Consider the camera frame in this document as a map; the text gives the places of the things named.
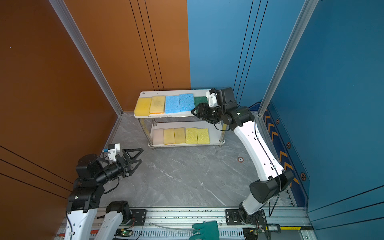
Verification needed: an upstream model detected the yellow foam sponge front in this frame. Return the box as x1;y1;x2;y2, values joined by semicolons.
164;129;176;145

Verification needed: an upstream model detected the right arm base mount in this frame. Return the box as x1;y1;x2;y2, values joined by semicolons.
225;209;268;227

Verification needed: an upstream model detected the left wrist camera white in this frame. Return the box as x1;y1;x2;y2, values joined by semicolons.
102;144;121;163

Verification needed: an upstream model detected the green rubber glove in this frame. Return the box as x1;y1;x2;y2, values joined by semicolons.
189;221;220;240

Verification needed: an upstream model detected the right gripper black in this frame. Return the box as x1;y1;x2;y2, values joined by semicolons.
190;102;226;124

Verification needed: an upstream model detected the pale pink foam sponge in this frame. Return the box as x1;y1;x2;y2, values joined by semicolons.
152;129;164;145

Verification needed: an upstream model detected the small circuit board right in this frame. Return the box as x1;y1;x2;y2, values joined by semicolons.
243;228;265;240

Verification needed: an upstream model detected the blue sponge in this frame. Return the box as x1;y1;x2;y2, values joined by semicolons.
165;95;181;114
179;94;195;112

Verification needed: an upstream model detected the yellow foam sponge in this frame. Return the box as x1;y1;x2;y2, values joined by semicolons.
174;128;186;144
164;129;176;145
150;96;166;114

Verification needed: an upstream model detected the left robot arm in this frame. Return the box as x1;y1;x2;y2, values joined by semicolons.
64;148;147;240

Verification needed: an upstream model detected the small circuit board left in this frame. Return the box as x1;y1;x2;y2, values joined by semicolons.
114;229;133;239

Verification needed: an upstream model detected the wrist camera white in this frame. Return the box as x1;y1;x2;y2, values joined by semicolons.
102;144;121;163
206;88;218;108

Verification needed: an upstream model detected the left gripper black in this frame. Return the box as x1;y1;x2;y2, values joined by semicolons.
96;148;143;186

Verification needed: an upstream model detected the green scouring sponge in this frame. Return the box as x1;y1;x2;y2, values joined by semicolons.
194;96;208;107

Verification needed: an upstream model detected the yellow-green sponge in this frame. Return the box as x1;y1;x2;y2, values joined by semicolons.
197;129;210;145
186;128;198;145

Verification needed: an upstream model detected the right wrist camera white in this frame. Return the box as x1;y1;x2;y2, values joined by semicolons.
206;88;218;108

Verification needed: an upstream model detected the thick yellow sponge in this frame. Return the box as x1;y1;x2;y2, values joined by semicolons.
134;98;152;117

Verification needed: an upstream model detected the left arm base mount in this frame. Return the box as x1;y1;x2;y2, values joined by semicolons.
126;209;147;227

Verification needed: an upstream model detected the small circuit board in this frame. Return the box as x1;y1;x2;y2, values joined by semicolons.
114;229;133;239
243;228;265;240

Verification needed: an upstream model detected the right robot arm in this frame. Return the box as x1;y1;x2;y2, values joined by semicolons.
191;88;294;225

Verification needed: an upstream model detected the white two-tier shelf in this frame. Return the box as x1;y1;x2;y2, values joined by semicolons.
133;88;234;149

